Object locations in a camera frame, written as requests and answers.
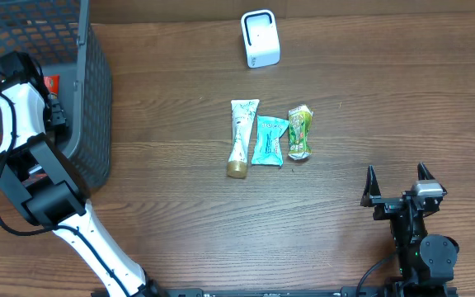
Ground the green snack packet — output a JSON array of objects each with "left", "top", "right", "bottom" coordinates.
[{"left": 288, "top": 105, "right": 313, "bottom": 161}]

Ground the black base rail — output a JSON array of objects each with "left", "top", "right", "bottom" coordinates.
[{"left": 91, "top": 286, "right": 459, "bottom": 297}]

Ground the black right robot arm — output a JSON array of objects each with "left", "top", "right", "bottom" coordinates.
[{"left": 360, "top": 163, "right": 459, "bottom": 296}]

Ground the white cream tube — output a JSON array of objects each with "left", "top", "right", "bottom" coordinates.
[{"left": 227, "top": 99, "right": 260, "bottom": 178}]

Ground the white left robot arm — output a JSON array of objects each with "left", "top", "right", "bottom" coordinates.
[{"left": 0, "top": 51, "right": 166, "bottom": 296}]

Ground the orange noodle packet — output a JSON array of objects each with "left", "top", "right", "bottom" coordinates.
[{"left": 44, "top": 75, "right": 60, "bottom": 99}]

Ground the white barcode scanner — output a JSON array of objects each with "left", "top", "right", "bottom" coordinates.
[{"left": 241, "top": 9, "right": 280, "bottom": 68}]

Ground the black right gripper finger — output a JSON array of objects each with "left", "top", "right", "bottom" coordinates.
[
  {"left": 417, "top": 162, "right": 435, "bottom": 181},
  {"left": 363, "top": 165, "right": 381, "bottom": 198}
]

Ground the teal wipes packet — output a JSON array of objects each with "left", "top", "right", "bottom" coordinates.
[{"left": 252, "top": 115, "right": 289, "bottom": 167}]

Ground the grey plastic shopping basket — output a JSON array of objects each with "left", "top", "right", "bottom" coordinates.
[{"left": 0, "top": 0, "right": 112, "bottom": 188}]

